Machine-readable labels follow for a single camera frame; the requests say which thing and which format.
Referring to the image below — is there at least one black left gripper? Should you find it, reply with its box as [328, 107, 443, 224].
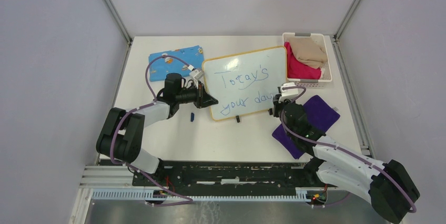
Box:
[176, 81, 218, 109]

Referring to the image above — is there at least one yellow framed whiteboard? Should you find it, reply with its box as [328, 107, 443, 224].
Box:
[202, 46, 287, 121]

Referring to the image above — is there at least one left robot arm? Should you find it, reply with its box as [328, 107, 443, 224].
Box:
[96, 73, 219, 186]

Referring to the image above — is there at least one red cloth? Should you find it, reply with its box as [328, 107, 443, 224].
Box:
[284, 42, 322, 79]

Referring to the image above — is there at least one purple cloth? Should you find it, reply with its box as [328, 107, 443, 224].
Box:
[272, 95, 340, 159]

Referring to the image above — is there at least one blue cartoon cloth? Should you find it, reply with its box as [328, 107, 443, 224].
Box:
[148, 45, 204, 82]

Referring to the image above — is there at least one beige cloth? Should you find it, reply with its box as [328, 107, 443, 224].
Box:
[288, 37, 328, 69]

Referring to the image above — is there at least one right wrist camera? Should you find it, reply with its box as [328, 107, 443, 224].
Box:
[278, 82, 301, 103]

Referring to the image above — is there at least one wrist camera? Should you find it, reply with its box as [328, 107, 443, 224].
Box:
[189, 68, 204, 89]
[278, 82, 301, 103]

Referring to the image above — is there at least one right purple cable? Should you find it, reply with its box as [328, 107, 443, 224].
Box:
[279, 86, 418, 213]

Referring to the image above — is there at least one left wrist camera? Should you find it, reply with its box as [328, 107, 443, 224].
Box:
[189, 68, 204, 89]

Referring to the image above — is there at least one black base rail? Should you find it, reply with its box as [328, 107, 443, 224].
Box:
[125, 160, 327, 197]

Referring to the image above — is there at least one white slotted cable duct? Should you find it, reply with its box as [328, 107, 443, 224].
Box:
[91, 189, 312, 203]

